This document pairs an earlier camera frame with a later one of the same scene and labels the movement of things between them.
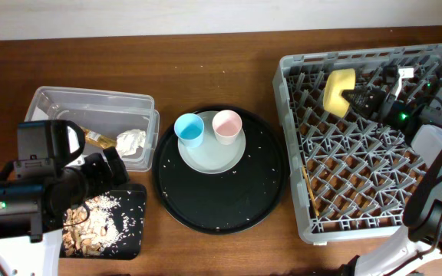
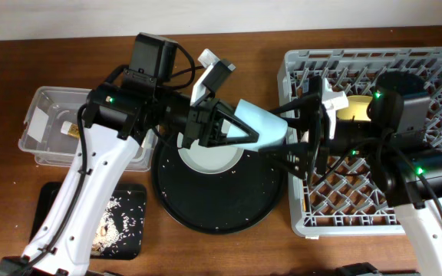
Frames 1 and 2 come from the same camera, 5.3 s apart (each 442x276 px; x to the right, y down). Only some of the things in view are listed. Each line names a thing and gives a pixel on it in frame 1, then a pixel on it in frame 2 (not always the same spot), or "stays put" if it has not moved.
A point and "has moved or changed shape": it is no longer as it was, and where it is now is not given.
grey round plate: (212, 157) stays put
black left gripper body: (95, 177) → (200, 121)
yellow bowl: (338, 81) has moved or changed shape
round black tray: (230, 202) stays put
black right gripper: (376, 100) → (309, 152)
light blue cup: (189, 129) has moved or changed shape
